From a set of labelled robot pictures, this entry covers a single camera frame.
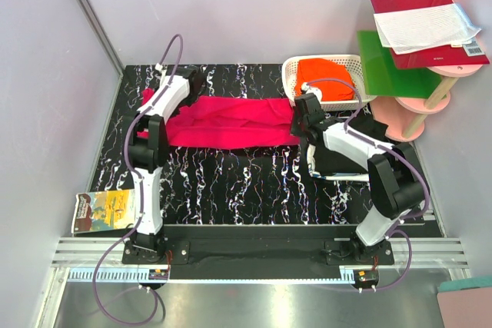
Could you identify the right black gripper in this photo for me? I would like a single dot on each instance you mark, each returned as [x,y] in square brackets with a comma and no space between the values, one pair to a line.
[294,130]

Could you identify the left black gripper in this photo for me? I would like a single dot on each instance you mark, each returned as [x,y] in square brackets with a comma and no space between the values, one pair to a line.
[175,112]

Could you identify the magenta t shirt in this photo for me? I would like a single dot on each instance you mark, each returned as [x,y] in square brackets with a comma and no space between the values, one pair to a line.
[221,123]

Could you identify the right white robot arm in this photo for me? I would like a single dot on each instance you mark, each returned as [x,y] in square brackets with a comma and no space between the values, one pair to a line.
[398,187]

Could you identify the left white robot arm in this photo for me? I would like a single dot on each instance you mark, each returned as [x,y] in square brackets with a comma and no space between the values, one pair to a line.
[146,151]

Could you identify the folded black white t shirt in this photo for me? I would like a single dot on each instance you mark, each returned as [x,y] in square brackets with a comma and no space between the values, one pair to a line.
[332,166]

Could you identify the orange t shirt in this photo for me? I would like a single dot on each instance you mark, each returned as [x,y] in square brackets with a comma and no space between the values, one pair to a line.
[334,80]

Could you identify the white plastic basket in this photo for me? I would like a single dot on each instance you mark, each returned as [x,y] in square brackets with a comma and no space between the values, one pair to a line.
[352,63]

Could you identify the green plastic sheet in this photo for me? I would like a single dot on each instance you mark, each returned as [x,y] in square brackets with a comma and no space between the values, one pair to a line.
[382,78]

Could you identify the pink wooden shelf stand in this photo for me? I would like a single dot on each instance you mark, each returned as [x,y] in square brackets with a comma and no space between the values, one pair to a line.
[405,117]

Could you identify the white mesh cloth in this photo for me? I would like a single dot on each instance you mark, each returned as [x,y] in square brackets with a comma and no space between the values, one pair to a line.
[420,29]

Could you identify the illustrated book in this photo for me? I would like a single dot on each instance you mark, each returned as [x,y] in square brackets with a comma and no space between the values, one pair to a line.
[103,211]

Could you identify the dark red folder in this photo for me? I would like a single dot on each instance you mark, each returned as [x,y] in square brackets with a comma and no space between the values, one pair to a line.
[464,55]

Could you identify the teal board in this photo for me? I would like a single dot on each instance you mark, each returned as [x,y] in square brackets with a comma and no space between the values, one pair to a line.
[465,284]

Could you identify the pink board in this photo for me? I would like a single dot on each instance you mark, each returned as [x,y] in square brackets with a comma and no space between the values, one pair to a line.
[466,308]

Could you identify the white slotted cable duct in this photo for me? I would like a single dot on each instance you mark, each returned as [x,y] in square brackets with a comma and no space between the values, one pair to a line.
[210,275]

